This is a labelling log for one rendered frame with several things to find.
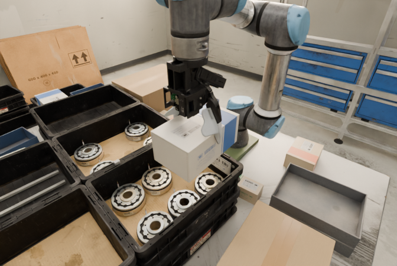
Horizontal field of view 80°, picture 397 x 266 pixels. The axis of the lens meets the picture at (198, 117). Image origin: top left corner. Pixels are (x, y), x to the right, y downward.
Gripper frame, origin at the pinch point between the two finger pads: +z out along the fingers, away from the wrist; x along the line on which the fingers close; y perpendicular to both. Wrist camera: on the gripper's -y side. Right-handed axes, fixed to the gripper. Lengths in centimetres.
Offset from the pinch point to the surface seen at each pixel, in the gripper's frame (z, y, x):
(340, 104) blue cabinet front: 74, -194, 10
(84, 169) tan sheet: 28, 16, -42
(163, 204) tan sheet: 28.4, 7.6, -8.0
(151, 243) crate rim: 18.4, 21.2, 3.9
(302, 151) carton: 34, -54, 15
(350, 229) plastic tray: 36, -28, 40
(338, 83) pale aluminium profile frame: 53, -190, 3
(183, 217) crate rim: 18.4, 11.6, 5.0
